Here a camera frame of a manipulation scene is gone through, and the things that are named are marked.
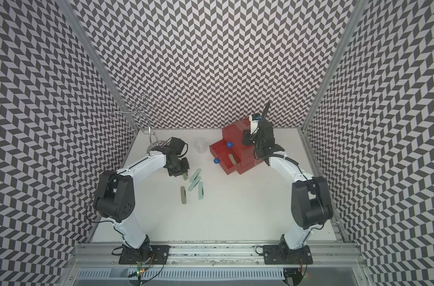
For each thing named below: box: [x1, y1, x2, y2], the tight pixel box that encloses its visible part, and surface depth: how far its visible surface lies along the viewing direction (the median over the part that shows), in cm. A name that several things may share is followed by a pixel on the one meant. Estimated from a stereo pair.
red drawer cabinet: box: [209, 116, 264, 176], surface depth 91 cm
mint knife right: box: [197, 181, 204, 201], surface depth 93 cm
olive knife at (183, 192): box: [180, 185, 187, 205], surface depth 91 cm
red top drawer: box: [221, 116, 251, 148], surface depth 90 cm
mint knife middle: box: [187, 175, 202, 192], surface depth 95 cm
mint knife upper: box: [188, 168, 202, 183], surface depth 98 cm
